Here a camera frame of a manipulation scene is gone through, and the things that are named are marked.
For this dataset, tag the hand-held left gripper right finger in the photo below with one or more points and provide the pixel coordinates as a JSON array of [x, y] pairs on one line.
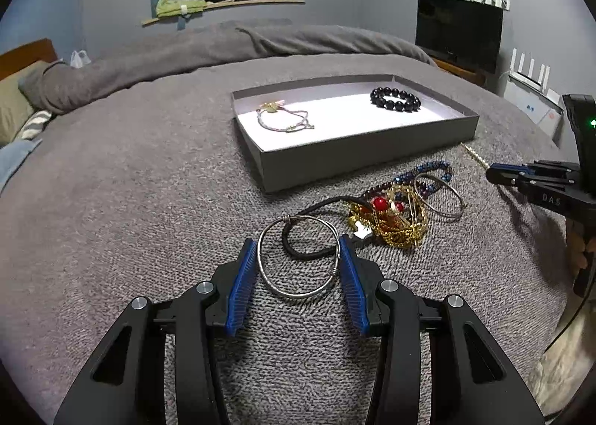
[[352, 285]]

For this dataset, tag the black monitor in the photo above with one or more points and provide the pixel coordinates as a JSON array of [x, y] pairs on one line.
[[458, 31]]

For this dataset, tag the gold ornament with red beads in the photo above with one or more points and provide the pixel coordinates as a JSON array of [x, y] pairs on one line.
[[379, 204]]

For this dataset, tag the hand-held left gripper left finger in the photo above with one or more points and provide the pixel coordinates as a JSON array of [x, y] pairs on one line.
[[242, 285]]

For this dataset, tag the thin silver bangle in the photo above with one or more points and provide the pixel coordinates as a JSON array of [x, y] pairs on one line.
[[458, 196]]

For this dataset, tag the large silver bangle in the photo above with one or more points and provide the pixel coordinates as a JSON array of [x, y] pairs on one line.
[[287, 220]]

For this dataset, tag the white plastic bag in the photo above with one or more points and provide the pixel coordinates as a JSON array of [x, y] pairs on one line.
[[80, 59]]

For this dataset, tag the wooden stand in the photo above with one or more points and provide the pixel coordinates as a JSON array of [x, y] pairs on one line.
[[458, 70]]

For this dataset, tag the grey knit bed cover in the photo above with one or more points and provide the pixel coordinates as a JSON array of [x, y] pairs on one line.
[[139, 196]]

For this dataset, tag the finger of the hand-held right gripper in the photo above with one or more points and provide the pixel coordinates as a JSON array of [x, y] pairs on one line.
[[549, 179], [503, 169]]

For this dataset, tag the wooden window sill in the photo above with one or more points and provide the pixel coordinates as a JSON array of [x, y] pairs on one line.
[[279, 2]]

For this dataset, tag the green cloth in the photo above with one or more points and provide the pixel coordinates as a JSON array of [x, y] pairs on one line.
[[174, 5]]

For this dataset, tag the white appliance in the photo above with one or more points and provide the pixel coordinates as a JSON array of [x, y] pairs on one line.
[[531, 103]]

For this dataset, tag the person's right hand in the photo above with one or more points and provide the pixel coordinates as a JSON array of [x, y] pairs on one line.
[[582, 257]]

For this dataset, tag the grey cardboard box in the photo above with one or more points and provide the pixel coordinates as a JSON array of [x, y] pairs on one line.
[[344, 112]]

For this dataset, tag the blue cloth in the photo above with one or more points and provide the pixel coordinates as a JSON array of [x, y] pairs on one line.
[[16, 161]]

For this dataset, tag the striped pillow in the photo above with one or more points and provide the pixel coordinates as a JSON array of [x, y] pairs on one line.
[[35, 124]]

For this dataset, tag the person's right forearm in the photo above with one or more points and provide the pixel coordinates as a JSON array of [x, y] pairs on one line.
[[563, 373]]

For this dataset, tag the white router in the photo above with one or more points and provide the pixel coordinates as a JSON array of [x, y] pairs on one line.
[[531, 78]]

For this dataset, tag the olive pillow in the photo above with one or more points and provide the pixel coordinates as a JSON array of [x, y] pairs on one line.
[[11, 103]]

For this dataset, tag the grey folded duvet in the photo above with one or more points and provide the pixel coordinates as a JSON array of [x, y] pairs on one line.
[[186, 52]]

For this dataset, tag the wooden headboard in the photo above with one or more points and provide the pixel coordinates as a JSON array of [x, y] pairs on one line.
[[28, 54]]

